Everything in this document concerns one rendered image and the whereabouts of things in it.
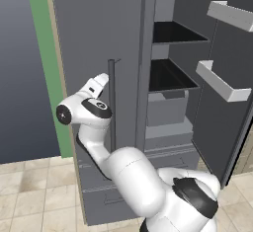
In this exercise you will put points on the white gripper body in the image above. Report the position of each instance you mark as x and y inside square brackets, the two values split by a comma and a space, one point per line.
[101, 79]

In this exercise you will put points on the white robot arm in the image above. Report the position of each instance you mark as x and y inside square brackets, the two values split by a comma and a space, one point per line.
[138, 173]

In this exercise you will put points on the grey closed fridge door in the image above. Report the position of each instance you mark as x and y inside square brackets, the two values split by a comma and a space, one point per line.
[92, 28]

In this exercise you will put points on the black fridge shelf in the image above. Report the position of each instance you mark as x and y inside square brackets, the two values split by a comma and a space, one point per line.
[174, 33]
[168, 78]

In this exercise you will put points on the white fridge door shelf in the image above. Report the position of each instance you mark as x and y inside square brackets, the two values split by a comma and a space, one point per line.
[230, 14]
[224, 86]

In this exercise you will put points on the grey open fridge door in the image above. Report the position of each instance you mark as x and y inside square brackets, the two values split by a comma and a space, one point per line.
[227, 127]

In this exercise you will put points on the grey crisper drawer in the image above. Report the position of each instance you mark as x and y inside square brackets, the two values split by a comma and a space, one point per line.
[166, 111]

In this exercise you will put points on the grey freezer drawer front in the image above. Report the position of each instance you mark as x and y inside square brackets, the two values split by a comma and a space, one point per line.
[95, 209]
[88, 176]

